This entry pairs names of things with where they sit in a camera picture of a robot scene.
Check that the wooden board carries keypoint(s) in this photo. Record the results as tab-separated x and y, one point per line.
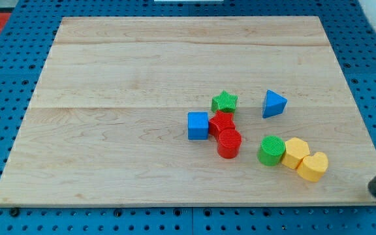
106	126

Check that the blue cube block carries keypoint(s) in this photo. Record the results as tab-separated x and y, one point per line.
197	125

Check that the red star block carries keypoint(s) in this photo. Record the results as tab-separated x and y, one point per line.
220	122

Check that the green star block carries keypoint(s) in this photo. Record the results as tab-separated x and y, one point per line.
224	102

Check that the red cylinder block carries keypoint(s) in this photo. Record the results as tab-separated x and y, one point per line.
229	142

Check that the blue triangle block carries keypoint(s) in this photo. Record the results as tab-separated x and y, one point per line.
273	104

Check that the green cylinder block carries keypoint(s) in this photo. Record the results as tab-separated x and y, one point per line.
271	150

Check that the yellow hexagon block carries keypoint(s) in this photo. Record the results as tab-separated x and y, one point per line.
295	150

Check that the yellow heart block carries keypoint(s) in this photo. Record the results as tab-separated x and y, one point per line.
313	167

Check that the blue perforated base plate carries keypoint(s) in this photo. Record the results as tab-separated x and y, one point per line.
24	45

